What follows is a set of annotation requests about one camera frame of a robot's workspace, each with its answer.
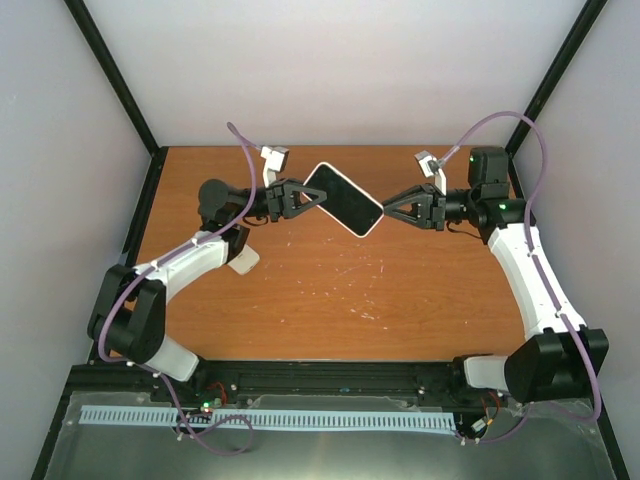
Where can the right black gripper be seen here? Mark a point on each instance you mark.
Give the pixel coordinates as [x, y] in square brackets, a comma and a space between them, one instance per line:
[427, 207]

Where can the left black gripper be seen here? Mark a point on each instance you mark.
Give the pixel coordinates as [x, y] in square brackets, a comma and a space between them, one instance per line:
[282, 199]

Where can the black smartphone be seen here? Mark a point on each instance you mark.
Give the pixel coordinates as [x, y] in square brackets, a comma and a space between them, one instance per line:
[345, 199]

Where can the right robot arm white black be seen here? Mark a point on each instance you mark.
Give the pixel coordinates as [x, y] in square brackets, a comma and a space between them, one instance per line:
[560, 357]

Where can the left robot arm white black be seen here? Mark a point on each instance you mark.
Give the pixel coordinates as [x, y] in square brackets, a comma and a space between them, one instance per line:
[129, 316]

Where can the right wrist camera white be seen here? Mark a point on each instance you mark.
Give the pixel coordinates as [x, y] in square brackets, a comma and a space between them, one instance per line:
[430, 168]

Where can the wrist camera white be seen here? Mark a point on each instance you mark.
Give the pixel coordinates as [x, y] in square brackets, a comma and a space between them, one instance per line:
[275, 159]
[430, 168]

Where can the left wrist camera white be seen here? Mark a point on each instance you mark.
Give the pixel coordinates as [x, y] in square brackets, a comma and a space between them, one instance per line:
[275, 159]

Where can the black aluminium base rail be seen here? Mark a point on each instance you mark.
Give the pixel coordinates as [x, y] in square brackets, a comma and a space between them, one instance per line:
[438, 385]

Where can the black right frame post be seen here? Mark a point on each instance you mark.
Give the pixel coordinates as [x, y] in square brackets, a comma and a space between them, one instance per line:
[574, 39]

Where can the black frame post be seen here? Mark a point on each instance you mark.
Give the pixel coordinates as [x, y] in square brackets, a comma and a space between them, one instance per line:
[574, 39]
[101, 52]

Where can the black left frame post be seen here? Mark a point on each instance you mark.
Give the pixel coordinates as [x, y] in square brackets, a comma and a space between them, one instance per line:
[101, 52]

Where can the light blue slotted cable duct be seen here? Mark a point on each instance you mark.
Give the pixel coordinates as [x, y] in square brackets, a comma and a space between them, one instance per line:
[273, 420]

